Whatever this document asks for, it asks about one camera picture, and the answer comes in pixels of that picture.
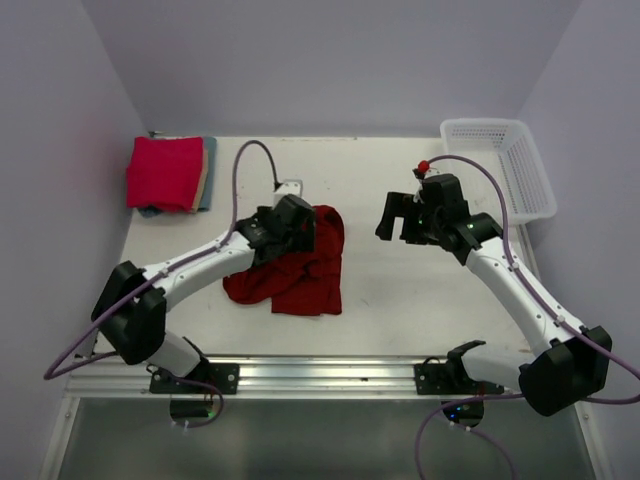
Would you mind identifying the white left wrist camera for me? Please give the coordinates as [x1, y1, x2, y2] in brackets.
[273, 179, 303, 206]

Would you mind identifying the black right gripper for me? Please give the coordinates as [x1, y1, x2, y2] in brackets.
[376, 191, 443, 246]

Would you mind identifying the folded pink t shirt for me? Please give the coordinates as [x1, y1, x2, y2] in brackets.
[126, 137, 204, 213]

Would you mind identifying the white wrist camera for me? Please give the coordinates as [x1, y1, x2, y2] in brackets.
[273, 179, 303, 206]
[412, 160, 441, 182]

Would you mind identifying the folded blue t shirt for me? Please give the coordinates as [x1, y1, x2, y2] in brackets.
[137, 136, 217, 218]

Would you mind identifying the folded tan t shirt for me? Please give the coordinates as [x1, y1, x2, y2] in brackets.
[189, 147, 209, 214]

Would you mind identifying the dark red t shirt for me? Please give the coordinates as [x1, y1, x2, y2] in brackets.
[223, 205, 345, 317]

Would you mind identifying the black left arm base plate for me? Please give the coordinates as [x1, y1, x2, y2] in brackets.
[149, 361, 240, 395]

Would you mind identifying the white perforated plastic basket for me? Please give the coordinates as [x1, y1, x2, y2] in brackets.
[440, 118, 557, 225]

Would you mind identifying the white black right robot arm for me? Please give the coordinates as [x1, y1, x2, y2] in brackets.
[375, 174, 612, 416]

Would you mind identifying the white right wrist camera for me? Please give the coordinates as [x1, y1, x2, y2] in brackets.
[412, 160, 441, 182]

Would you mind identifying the aluminium mounting rail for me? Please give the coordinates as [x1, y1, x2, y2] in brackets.
[67, 353, 591, 400]

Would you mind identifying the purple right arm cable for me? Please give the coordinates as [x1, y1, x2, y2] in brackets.
[415, 153, 640, 480]

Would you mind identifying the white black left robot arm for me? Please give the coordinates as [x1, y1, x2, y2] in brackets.
[92, 194, 315, 394]

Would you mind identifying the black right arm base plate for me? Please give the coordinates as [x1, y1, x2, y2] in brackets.
[413, 362, 505, 396]

